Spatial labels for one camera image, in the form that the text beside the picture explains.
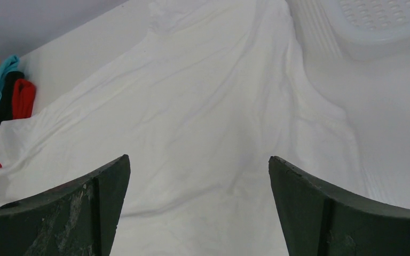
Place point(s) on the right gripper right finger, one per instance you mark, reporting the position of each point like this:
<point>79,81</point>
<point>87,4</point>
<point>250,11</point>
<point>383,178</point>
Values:
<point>319,218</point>

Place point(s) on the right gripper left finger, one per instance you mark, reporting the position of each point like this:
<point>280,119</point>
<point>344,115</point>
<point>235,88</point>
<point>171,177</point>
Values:
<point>79,217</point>

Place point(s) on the white t shirt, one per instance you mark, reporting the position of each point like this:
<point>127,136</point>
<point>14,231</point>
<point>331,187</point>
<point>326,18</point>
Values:
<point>199,105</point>

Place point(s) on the red folded t shirt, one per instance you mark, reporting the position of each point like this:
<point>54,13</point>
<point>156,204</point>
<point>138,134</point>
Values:
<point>22,100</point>

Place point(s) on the white plastic basket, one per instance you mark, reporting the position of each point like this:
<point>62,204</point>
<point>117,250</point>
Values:
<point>361,30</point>

